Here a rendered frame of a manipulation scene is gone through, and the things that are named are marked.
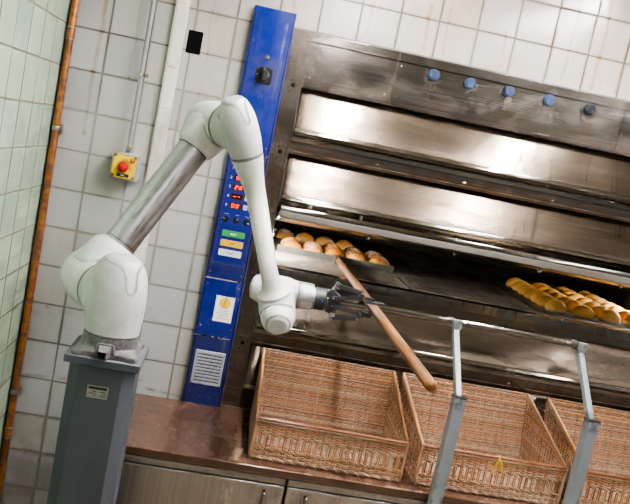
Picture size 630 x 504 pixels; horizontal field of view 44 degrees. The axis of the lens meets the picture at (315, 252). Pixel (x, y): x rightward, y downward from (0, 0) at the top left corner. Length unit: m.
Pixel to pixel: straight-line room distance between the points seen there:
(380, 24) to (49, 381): 1.91
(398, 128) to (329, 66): 0.36
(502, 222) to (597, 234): 0.41
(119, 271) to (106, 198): 0.98
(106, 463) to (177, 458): 0.49
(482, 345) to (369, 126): 1.02
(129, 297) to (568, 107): 1.95
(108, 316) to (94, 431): 0.33
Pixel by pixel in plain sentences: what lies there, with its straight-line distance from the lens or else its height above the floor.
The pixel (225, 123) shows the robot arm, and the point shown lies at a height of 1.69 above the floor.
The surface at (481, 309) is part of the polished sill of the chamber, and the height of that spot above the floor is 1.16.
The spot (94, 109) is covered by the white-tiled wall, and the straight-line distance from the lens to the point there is 3.15.
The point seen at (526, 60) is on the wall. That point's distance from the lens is 3.29.
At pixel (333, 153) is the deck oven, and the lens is 3.12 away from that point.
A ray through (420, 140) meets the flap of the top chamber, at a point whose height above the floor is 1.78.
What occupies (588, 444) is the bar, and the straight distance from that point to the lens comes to 2.95.
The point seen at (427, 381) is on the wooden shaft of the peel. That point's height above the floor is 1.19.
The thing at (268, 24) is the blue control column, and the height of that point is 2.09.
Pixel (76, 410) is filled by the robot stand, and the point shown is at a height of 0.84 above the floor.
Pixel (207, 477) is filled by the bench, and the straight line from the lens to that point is 2.81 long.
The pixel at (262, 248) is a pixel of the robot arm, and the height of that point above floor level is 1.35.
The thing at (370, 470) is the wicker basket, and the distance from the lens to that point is 2.88.
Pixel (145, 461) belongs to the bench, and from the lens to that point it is 2.81.
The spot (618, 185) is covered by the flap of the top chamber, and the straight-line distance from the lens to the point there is 3.43.
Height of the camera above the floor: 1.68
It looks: 8 degrees down
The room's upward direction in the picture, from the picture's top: 12 degrees clockwise
